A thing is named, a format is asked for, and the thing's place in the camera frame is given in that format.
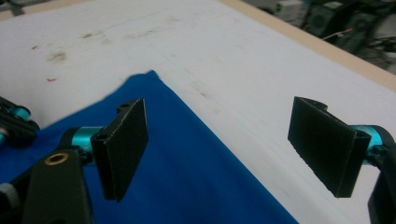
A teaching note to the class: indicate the small white box device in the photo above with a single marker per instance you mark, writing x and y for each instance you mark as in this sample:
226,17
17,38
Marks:
291,8

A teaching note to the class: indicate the white table mat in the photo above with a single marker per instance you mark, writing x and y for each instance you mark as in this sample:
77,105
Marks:
218,56

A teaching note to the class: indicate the blue printed t-shirt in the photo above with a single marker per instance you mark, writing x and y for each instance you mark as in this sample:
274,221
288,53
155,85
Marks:
186,174

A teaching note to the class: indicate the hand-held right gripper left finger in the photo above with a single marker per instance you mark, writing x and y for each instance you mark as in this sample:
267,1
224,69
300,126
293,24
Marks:
123,149

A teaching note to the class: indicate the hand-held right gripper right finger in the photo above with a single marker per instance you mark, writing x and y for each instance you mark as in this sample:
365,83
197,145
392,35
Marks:
323,146

